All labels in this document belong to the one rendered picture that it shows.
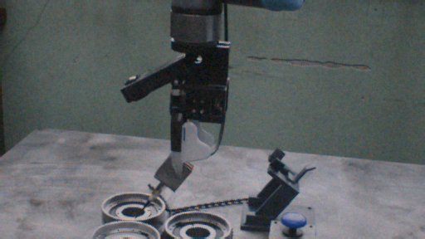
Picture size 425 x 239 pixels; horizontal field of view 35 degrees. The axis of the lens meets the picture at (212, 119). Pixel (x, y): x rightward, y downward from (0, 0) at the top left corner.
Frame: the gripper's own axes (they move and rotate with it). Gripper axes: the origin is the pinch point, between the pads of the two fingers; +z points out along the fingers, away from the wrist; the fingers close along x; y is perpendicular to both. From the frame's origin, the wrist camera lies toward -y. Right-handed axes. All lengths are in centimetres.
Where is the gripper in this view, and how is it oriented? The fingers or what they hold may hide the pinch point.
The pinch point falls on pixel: (177, 165)
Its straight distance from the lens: 105.8
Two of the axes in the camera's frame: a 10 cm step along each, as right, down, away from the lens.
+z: -0.5, 9.5, 3.2
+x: 1.0, -3.1, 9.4
